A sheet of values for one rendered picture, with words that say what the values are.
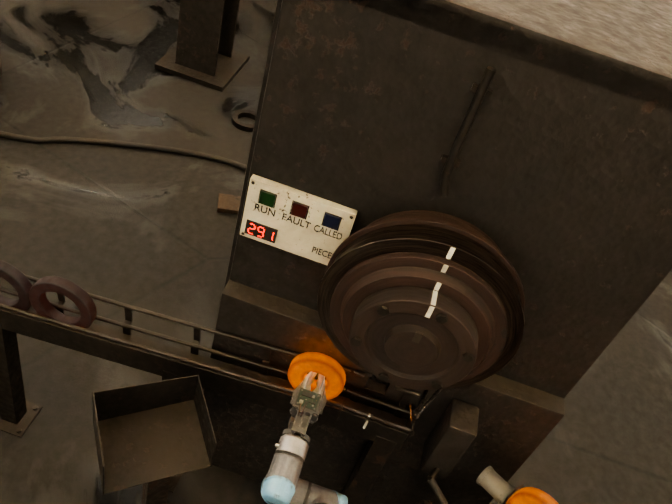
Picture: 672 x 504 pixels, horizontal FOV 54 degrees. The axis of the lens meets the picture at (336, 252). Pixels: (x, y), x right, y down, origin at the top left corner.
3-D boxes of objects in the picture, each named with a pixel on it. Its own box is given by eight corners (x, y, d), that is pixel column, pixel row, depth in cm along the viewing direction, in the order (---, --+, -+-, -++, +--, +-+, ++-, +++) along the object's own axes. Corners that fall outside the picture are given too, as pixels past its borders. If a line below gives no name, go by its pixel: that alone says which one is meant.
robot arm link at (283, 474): (256, 499, 158) (260, 491, 151) (272, 455, 164) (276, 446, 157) (287, 510, 159) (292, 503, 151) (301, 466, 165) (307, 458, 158)
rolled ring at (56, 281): (87, 294, 175) (93, 285, 177) (23, 275, 176) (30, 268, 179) (94, 339, 187) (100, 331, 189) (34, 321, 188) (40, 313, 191)
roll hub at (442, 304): (340, 349, 156) (372, 268, 137) (451, 389, 155) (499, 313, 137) (334, 367, 152) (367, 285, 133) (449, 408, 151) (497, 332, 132)
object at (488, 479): (486, 474, 181) (492, 461, 177) (512, 498, 176) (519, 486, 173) (472, 485, 177) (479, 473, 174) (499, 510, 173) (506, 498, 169)
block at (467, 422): (424, 440, 193) (453, 393, 177) (449, 449, 193) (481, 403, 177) (419, 471, 185) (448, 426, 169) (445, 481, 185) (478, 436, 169)
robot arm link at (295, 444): (302, 465, 164) (271, 454, 164) (308, 448, 166) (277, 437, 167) (306, 457, 158) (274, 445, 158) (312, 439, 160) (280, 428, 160)
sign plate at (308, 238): (241, 229, 165) (252, 173, 153) (339, 264, 164) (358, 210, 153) (238, 235, 163) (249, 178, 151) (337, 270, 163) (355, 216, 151)
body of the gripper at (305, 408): (327, 394, 166) (312, 438, 159) (322, 405, 173) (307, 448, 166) (298, 383, 166) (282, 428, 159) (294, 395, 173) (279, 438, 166)
